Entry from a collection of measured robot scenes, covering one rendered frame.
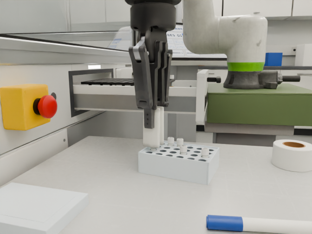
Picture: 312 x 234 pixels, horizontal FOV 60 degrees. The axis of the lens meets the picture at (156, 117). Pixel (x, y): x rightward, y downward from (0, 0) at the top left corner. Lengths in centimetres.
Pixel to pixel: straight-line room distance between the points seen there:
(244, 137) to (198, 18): 43
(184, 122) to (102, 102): 116
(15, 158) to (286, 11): 397
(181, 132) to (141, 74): 138
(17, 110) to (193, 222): 32
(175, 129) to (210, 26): 92
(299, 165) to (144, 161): 27
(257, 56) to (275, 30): 355
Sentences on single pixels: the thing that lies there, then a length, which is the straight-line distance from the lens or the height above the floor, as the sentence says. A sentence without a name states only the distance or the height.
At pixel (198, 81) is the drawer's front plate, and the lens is 60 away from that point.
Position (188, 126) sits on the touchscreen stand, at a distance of 180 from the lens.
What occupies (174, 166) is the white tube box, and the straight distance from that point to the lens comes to 45.
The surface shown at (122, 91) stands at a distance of 65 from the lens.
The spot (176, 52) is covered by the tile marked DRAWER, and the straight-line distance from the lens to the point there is 162.
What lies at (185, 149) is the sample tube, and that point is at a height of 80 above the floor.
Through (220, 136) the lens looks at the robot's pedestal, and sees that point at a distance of 97.
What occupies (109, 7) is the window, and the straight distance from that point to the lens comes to 99.
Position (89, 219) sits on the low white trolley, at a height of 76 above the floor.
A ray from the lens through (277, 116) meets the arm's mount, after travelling 91.
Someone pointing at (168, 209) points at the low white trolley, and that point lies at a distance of 38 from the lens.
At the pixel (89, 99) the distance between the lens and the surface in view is 68.
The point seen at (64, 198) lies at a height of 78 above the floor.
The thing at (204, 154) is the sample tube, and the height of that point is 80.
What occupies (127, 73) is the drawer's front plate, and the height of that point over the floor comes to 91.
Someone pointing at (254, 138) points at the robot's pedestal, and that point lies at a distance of 98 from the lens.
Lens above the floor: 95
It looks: 11 degrees down
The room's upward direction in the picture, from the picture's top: straight up
